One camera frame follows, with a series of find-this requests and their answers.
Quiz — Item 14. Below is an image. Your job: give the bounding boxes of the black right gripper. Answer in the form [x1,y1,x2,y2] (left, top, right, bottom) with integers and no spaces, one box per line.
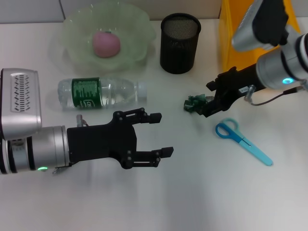
[199,64,262,118]

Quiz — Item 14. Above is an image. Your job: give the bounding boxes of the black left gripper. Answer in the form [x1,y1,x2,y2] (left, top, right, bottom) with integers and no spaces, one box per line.
[66,108,174,169]

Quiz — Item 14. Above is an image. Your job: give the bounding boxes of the green plastic wrapper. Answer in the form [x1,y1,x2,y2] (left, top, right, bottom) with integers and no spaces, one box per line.
[182,94,215,114]

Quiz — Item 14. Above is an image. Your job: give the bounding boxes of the green label water bottle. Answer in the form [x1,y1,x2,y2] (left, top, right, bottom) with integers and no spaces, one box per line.
[57,77,148,111]

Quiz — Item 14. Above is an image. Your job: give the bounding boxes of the pink toy peach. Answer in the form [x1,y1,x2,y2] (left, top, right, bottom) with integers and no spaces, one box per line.
[92,31,121,58]

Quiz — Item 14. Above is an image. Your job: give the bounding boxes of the blue plastic scissors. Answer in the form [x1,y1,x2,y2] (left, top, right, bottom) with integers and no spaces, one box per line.
[215,117,274,166]

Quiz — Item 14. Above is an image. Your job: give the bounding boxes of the black mesh pen holder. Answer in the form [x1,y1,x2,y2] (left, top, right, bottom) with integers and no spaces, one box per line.
[160,13,201,75]

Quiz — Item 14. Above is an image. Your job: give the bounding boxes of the translucent green fruit plate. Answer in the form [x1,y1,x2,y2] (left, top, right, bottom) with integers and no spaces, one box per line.
[57,2,157,73]

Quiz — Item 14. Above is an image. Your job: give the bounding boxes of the yellow plastic storage bin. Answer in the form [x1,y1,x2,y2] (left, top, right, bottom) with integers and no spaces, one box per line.
[218,0,301,72]

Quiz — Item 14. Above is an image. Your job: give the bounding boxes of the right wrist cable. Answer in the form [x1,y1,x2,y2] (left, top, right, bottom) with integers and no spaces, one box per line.
[244,84,308,107]

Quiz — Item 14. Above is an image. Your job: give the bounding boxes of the wrist cable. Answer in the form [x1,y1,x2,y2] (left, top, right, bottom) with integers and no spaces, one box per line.
[244,84,308,107]
[76,114,88,127]

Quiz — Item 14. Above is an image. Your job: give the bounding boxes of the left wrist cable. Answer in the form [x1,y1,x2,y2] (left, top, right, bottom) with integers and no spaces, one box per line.
[76,114,88,127]

